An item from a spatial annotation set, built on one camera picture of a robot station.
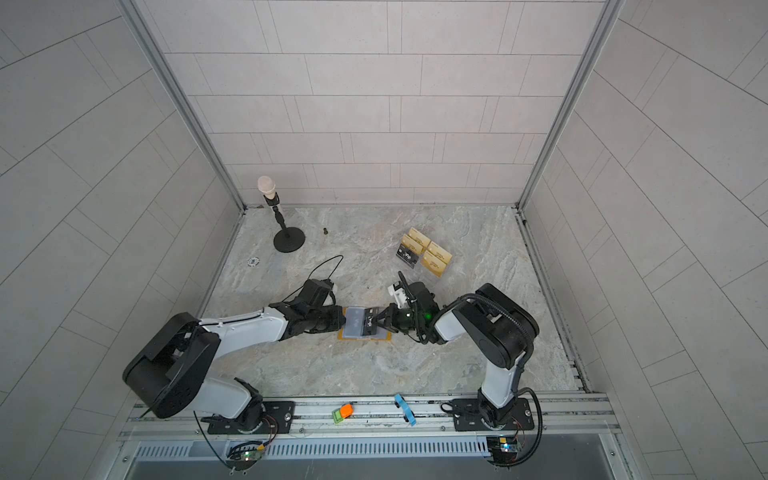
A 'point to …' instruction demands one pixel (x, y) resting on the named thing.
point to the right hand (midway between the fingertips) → (374, 324)
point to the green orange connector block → (344, 412)
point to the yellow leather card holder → (353, 329)
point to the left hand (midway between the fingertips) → (352, 319)
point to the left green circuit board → (242, 459)
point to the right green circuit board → (504, 449)
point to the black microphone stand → (287, 239)
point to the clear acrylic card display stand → (416, 246)
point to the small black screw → (326, 232)
